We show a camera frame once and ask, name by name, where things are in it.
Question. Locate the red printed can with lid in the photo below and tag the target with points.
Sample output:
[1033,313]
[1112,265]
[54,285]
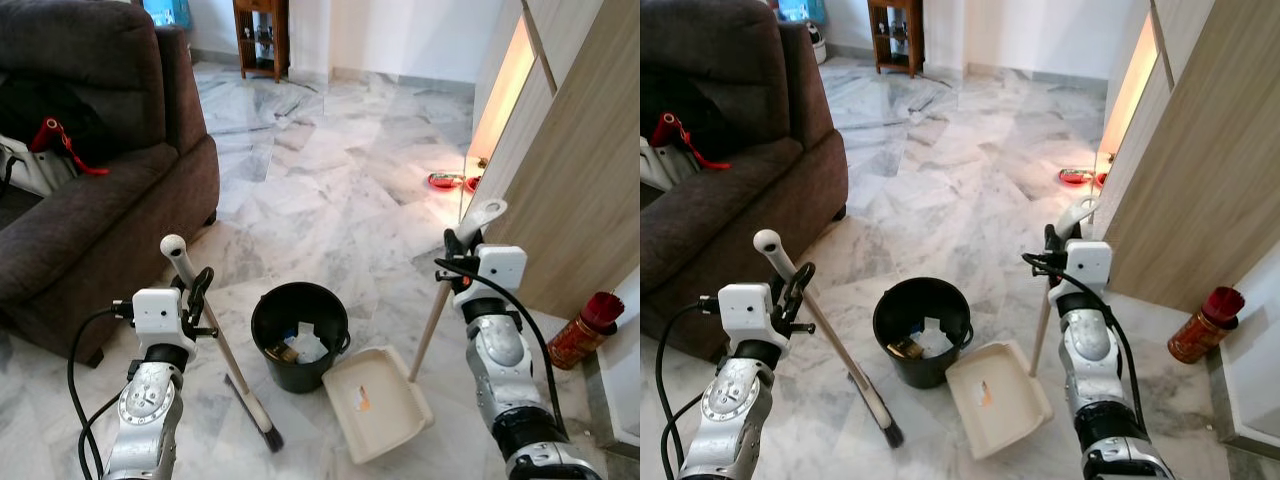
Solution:
[575,340]
[1198,335]

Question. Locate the beige broom with dark bristles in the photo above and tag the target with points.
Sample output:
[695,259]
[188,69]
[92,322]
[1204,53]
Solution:
[840,355]
[232,365]

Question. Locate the light wooden cabinet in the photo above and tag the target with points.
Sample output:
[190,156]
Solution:
[1200,160]
[580,170]

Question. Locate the dark brown fabric sofa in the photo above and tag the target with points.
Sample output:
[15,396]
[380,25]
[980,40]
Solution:
[730,220]
[90,230]

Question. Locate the black round waste bin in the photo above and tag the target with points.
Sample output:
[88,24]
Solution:
[298,375]
[920,370]

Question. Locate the red pet bowl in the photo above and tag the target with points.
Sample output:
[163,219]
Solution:
[447,181]
[1077,177]

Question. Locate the blue box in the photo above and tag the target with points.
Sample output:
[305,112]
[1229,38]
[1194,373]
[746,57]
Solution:
[166,12]
[800,9]

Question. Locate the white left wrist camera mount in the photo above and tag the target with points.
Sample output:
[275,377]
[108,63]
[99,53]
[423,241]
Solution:
[160,318]
[748,312]

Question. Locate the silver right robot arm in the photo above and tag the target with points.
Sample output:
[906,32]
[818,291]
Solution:
[1090,355]
[500,360]

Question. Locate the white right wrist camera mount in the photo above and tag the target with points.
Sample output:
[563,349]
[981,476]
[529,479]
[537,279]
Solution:
[1088,265]
[503,270]

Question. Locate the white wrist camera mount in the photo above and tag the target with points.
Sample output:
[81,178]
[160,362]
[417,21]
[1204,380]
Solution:
[748,312]
[503,270]
[1088,265]
[160,318]

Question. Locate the white round appliance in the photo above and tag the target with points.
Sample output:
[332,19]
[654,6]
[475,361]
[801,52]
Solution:
[815,42]

